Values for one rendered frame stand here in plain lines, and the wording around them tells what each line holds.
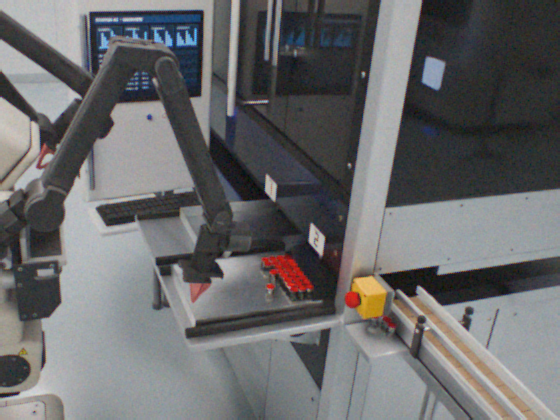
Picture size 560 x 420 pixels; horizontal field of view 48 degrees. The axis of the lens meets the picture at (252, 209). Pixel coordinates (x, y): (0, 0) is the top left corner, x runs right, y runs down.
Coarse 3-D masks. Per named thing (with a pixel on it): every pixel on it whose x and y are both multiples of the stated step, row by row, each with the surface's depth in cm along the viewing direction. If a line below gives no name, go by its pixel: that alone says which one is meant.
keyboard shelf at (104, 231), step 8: (112, 200) 231; (120, 200) 232; (128, 200) 233; (88, 208) 223; (96, 216) 218; (96, 224) 214; (104, 224) 213; (120, 224) 214; (128, 224) 214; (136, 224) 215; (104, 232) 209; (112, 232) 210; (120, 232) 212; (128, 232) 213
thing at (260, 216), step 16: (192, 208) 205; (240, 208) 212; (256, 208) 214; (272, 208) 216; (192, 224) 201; (256, 224) 204; (272, 224) 205; (288, 224) 206; (256, 240) 188; (272, 240) 190; (288, 240) 193; (304, 240) 195
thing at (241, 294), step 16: (240, 256) 179; (256, 256) 180; (176, 272) 174; (224, 272) 177; (240, 272) 177; (256, 272) 178; (208, 288) 169; (224, 288) 170; (240, 288) 170; (256, 288) 171; (192, 304) 162; (208, 304) 162; (224, 304) 163; (240, 304) 163; (256, 304) 164; (272, 304) 164; (288, 304) 159; (304, 304) 160; (320, 304) 162; (192, 320) 154; (208, 320) 152; (224, 320) 154
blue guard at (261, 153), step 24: (216, 96) 243; (216, 120) 246; (240, 120) 219; (240, 144) 221; (264, 144) 199; (264, 168) 201; (288, 168) 183; (288, 192) 185; (312, 192) 169; (312, 216) 170; (336, 216) 157; (336, 240) 158; (336, 264) 160
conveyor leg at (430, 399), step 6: (426, 390) 153; (426, 396) 153; (432, 396) 151; (426, 402) 153; (432, 402) 152; (438, 402) 151; (426, 408) 153; (432, 408) 152; (438, 408) 152; (420, 414) 156; (426, 414) 154; (432, 414) 153; (438, 414) 153
